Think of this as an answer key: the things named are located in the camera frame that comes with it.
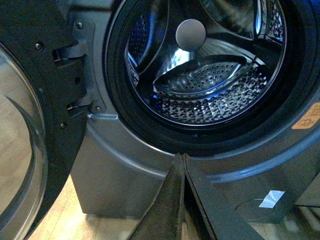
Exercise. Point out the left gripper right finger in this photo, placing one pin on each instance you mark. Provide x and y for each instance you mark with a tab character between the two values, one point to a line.
211	214

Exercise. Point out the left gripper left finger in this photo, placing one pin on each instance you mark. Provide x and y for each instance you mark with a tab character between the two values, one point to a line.
164	218

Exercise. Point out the grey front-load washing machine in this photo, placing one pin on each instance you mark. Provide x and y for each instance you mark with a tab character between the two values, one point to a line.
230	105

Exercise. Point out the black washing machine door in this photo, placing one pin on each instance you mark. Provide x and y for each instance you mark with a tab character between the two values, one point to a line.
42	75

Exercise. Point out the white tape label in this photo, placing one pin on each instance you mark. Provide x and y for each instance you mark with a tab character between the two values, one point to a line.
271	199

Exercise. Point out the orange warning sticker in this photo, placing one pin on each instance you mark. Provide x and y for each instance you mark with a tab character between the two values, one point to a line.
309	119

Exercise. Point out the grey round drum hub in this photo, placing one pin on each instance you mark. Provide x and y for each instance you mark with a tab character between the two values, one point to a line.
190	35

